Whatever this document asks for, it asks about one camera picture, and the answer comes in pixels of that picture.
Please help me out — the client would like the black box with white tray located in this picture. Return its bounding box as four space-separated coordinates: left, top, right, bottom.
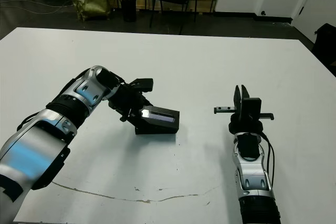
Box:
134 126 177 135

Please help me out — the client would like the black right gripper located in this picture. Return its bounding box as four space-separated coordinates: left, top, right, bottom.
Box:
213 84 275 135

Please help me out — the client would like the black waste bin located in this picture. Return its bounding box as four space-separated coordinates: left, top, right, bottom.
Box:
120 0 138 23

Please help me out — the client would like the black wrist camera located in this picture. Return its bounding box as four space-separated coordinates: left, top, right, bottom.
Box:
241 98 262 123
130 77 154 93

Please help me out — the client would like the black armchair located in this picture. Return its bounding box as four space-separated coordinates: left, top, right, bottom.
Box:
312 23 336 77

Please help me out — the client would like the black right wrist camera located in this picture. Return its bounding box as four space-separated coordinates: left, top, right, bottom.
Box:
241 98 262 123

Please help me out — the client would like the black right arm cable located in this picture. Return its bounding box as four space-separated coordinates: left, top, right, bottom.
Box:
260 132 276 186

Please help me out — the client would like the yellow-green sack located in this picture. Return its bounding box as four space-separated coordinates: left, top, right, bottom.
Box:
72 0 112 22

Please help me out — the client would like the white floor cable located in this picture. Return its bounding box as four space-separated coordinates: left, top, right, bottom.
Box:
0 0 74 15

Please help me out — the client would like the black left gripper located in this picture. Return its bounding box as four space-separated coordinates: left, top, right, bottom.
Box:
107 84 155 131

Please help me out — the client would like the black box lid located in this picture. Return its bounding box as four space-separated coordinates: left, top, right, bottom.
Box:
140 105 181 133

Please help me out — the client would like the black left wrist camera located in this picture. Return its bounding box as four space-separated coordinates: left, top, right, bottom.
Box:
130 77 154 93

